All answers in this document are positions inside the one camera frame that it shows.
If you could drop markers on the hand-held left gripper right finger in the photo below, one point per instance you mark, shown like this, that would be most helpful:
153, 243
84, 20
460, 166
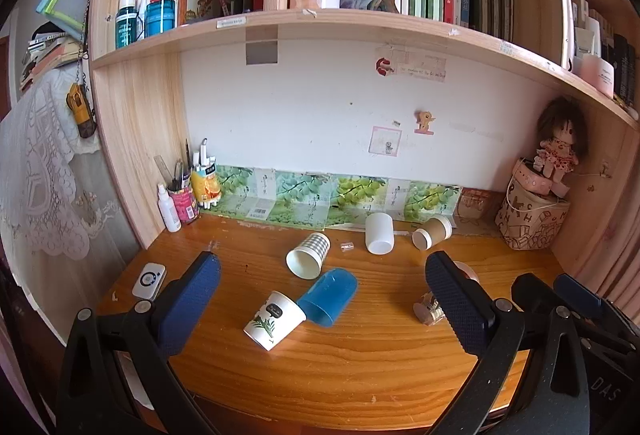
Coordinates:
459, 305

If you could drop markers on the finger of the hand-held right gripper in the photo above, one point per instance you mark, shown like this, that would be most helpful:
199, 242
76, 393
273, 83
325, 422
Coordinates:
577, 295
535, 295

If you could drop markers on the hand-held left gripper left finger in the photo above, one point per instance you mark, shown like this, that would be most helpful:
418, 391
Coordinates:
192, 300

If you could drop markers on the clear plastic cup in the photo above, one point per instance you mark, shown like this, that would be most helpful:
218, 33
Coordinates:
431, 307

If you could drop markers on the brown paper cup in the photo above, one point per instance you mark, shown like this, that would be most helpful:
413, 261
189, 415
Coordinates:
431, 231

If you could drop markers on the white cup with plant print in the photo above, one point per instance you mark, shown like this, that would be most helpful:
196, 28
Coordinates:
274, 319

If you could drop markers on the plain white cup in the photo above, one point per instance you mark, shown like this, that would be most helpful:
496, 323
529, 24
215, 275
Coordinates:
378, 232

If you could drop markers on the checked paper cup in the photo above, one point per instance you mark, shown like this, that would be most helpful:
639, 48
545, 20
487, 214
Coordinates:
308, 255

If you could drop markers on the blue plastic cup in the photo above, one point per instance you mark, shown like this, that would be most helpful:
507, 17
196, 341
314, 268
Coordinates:
327, 297

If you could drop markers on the white rounded device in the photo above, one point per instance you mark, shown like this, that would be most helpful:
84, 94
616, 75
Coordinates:
149, 281

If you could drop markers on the patterned beige storage basket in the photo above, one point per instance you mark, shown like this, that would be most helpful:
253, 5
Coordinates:
532, 224

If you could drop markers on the white spray bottle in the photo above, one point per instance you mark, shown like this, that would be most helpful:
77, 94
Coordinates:
169, 209

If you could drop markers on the pink pen holder can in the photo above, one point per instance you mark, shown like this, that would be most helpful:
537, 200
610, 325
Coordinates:
184, 206

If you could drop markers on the small brown printed box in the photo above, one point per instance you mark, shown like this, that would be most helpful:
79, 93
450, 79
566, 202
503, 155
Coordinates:
475, 205

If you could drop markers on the yellow bottle pack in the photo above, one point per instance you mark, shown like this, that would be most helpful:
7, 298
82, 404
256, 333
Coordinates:
206, 187

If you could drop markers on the pink round box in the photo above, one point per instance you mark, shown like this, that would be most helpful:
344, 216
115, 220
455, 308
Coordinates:
534, 177

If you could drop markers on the small clear plastic piece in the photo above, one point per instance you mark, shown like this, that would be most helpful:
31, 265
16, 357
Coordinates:
346, 246

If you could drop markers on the clear ruler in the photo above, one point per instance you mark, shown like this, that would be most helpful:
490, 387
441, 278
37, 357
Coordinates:
161, 170

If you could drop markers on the white pen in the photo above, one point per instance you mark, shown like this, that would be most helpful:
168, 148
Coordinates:
205, 154

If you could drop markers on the rag doll with brown hair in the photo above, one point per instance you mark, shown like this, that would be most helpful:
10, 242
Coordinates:
559, 142

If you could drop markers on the green leaf printed panel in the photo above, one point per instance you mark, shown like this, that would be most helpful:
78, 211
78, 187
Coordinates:
330, 195

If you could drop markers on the pink square note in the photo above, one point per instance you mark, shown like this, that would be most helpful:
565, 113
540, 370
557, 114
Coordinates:
385, 141

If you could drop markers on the cartoon animal sticker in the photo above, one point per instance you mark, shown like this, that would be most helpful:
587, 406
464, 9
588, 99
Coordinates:
425, 121

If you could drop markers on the white lace cloth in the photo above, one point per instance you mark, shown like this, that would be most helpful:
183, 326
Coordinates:
50, 165

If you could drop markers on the pale paper note strip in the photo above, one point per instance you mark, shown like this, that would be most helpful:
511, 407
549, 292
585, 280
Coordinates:
420, 65

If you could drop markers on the row of white black books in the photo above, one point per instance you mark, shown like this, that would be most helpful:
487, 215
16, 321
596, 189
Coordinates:
607, 50

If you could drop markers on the red round sticker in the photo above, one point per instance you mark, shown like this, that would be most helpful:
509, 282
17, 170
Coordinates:
384, 65

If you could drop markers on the blue jar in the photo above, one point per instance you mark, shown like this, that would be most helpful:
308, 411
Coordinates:
161, 17

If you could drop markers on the teal bottle with white cap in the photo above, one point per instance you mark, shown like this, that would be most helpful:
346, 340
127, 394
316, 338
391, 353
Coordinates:
126, 22

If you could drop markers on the pile of books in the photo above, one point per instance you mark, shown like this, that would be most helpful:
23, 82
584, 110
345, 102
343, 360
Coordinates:
47, 52

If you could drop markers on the slim white bottle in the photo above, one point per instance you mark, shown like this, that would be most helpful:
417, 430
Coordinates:
142, 15

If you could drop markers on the wooden bookshelf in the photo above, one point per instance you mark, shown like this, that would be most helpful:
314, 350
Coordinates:
320, 30

